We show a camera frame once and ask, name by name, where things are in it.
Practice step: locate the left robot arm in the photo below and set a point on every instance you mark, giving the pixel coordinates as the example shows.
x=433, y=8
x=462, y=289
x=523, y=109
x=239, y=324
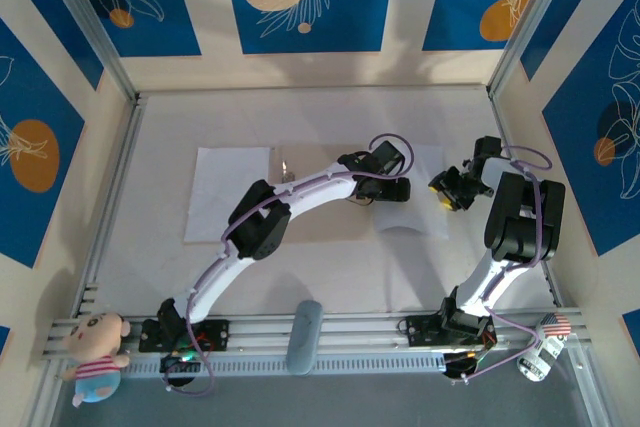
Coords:
x=310, y=192

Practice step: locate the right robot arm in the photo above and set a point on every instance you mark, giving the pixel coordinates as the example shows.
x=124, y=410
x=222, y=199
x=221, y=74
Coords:
x=525, y=217

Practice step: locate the metal folder clip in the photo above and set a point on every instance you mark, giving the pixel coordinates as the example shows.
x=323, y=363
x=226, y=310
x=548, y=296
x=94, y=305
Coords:
x=286, y=172

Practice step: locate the aluminium mounting rails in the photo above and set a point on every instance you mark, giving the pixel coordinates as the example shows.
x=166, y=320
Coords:
x=350, y=334

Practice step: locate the black electronics board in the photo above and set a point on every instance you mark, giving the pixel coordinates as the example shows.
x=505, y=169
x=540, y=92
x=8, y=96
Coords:
x=177, y=364
x=462, y=364

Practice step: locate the white toy with flag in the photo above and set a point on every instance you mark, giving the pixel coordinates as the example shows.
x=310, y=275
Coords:
x=542, y=352

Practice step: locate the plush doll striped shirt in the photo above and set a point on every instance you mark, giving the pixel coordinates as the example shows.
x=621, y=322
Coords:
x=95, y=337

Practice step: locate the aluminium table side rail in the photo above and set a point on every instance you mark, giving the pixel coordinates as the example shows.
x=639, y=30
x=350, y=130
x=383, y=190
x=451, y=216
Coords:
x=120, y=172
x=502, y=122

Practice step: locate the aluminium corner post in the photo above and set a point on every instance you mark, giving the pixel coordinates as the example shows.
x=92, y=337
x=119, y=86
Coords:
x=530, y=22
x=85, y=22

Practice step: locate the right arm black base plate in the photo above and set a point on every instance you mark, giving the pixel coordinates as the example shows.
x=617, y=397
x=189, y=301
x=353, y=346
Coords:
x=422, y=332

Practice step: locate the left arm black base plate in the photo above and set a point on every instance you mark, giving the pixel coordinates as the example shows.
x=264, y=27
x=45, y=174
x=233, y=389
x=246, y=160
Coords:
x=220, y=334

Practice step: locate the aluminium frame bar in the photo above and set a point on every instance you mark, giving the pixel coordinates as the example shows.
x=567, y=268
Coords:
x=600, y=409
x=42, y=397

